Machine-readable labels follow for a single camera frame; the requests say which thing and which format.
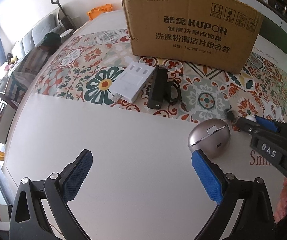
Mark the white rectangular charger hub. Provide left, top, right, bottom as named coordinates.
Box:
left=109, top=62, right=155, bottom=103

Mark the white cylindrical air purifier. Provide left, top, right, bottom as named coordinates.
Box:
left=60, top=29, right=74, bottom=38

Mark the brown cardboard box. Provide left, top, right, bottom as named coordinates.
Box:
left=122, top=0, right=263, bottom=74

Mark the orange plastic crate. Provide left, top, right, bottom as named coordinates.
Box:
left=86, top=3, right=113, bottom=20

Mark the black power adapter with cable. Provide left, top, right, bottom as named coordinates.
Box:
left=147, top=65, right=183, bottom=109

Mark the dark chair right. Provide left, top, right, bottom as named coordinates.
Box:
left=259, top=16, right=287, bottom=55

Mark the white lower cabinet counter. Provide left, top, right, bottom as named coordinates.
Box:
left=219, top=0, right=287, bottom=58

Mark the grey sofa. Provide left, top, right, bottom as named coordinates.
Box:
left=9, top=8, right=63, bottom=59

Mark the black upright vacuum cleaner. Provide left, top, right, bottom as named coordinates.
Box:
left=51, top=0, right=77, bottom=31

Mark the small white earbud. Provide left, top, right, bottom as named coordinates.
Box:
left=245, top=115, right=257, bottom=122

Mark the patterned floral table runner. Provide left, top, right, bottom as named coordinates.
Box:
left=35, top=29, right=287, bottom=123

